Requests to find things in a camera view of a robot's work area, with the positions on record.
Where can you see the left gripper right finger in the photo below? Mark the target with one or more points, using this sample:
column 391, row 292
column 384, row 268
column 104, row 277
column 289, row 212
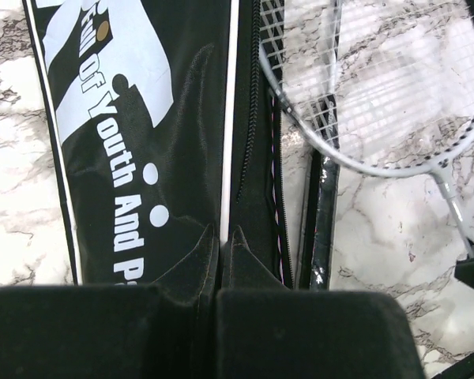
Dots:
column 264, row 330

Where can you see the black-handled badminton racket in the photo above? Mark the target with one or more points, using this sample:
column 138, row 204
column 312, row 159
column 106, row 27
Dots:
column 324, row 197
column 384, row 88

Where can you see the black sport racket bag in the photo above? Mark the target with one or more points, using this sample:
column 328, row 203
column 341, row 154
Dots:
column 163, row 129

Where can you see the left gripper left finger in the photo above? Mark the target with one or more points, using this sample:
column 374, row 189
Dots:
column 157, row 330

